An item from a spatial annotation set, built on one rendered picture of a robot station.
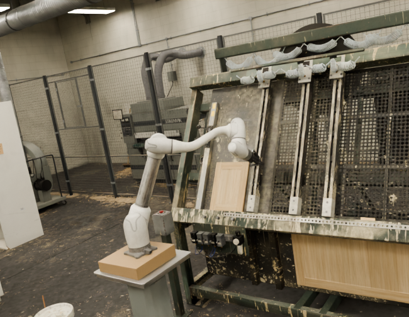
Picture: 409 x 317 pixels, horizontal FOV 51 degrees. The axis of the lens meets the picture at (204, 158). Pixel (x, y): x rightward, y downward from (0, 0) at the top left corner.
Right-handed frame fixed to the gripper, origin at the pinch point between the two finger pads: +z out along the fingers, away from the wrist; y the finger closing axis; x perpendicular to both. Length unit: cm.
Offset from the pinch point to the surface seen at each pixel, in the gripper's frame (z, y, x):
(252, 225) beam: 3.5, -47.6, 2.4
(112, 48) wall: 339, 404, 657
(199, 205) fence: 4, -35, 55
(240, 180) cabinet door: 6.5, -12.9, 19.4
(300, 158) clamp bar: 1.6, 3.5, -31.6
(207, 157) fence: 4, 6, 53
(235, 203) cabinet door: 6.7, -31.2, 21.4
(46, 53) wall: 283, 395, 856
